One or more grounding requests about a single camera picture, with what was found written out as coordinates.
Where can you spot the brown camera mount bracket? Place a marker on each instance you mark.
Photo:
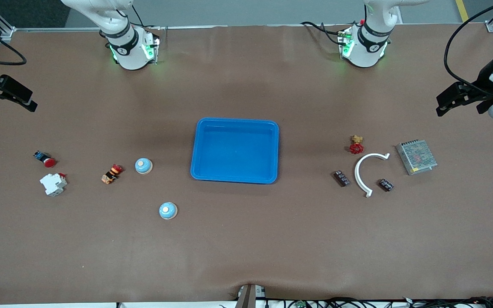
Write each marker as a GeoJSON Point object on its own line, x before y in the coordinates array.
{"type": "Point", "coordinates": [248, 297]}

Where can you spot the orange black emergency stop switch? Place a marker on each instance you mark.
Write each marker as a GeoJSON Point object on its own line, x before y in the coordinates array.
{"type": "Point", "coordinates": [111, 174]}

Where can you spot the metal mesh power supply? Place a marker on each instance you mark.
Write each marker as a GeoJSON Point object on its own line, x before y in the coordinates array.
{"type": "Point", "coordinates": [417, 157]}

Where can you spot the brass valve red handwheel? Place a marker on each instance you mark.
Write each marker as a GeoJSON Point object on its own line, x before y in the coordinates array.
{"type": "Point", "coordinates": [356, 148]}

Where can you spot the blue plastic tray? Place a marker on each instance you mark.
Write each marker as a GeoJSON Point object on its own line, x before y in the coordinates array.
{"type": "Point", "coordinates": [238, 162]}

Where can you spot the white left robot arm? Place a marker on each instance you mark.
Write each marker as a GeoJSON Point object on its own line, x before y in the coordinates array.
{"type": "Point", "coordinates": [366, 51]}

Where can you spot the black cylindrical capacitor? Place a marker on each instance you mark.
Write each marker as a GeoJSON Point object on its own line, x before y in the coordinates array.
{"type": "Point", "coordinates": [386, 185]}
{"type": "Point", "coordinates": [342, 178]}

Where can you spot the white curved plastic arc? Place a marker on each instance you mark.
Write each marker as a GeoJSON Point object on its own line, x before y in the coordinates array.
{"type": "Point", "coordinates": [356, 174]}

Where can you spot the red push button blue base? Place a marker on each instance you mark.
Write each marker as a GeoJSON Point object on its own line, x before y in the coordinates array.
{"type": "Point", "coordinates": [49, 162]}

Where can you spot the light blue desk bell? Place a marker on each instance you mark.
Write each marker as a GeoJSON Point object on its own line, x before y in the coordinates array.
{"type": "Point", "coordinates": [144, 166]}
{"type": "Point", "coordinates": [168, 210]}

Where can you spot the white circuit breaker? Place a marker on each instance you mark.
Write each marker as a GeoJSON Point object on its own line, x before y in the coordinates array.
{"type": "Point", "coordinates": [53, 185]}

